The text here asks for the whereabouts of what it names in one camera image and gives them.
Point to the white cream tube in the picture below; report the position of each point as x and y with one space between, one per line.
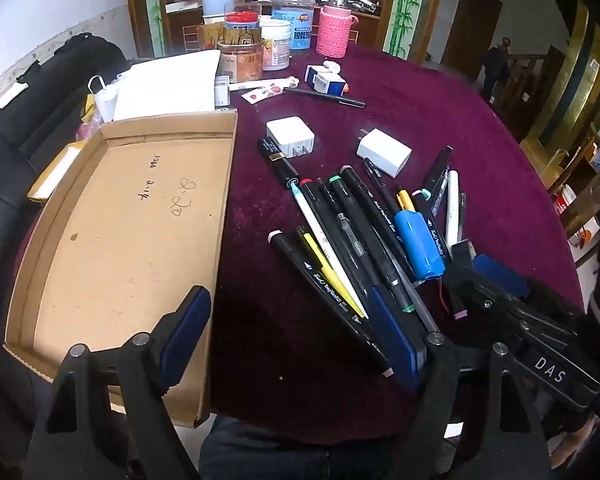
270 83

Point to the wooden chair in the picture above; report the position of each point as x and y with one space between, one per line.
585 180

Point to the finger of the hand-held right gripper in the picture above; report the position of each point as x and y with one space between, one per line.
500 275
480 290

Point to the blue label plastic jar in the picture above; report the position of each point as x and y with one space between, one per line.
292 25

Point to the white flat box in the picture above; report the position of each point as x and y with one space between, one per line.
167 85

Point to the wooden cabinet bamboo painted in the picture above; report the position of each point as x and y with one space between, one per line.
405 10

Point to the strawberry print sachet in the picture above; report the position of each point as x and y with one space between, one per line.
262 95

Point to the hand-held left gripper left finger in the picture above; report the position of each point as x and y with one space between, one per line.
185 330

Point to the white paper bag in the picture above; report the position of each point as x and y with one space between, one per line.
102 100

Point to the small white barcode box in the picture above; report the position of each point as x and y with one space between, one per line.
221 91

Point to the yellow edged box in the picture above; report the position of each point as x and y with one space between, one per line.
55 170

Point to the small white earbud case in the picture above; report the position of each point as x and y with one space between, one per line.
330 66

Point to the maroon velvet tablecloth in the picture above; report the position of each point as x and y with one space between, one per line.
480 120

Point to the red white bucket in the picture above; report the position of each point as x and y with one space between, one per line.
565 202

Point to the blue battery pack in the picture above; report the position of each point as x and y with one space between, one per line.
417 245

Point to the brown sachet packets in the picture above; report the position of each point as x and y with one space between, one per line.
215 35

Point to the slim black pen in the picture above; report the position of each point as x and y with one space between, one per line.
325 97

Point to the glass jar with sachets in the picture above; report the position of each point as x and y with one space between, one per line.
240 60

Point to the black leather sofa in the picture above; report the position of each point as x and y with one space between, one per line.
40 125

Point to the pile of pens and markers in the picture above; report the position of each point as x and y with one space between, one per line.
350 260

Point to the pink knit cup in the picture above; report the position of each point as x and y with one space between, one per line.
335 30

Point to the person's dark trousers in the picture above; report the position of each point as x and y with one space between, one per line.
260 452

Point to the white paint stick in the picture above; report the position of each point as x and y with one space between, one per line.
451 210

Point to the pink plastic bag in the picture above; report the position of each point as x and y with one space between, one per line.
87 130

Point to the brown wooden door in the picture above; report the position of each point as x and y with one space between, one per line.
472 25

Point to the white label tag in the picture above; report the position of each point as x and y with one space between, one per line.
10 95

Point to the white plastic jar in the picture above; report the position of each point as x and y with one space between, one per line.
276 45

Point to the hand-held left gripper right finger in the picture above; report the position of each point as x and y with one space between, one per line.
395 340

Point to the white oblong charger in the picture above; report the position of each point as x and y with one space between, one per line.
384 152

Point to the white cube charger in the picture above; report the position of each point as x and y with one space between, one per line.
290 137

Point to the red lidded jar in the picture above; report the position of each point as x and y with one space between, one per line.
242 20

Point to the brown cardboard tray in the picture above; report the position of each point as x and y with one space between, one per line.
130 240

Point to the blue white small box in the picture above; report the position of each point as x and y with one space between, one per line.
325 81

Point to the black gold lipstick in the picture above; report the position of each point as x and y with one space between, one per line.
278 160

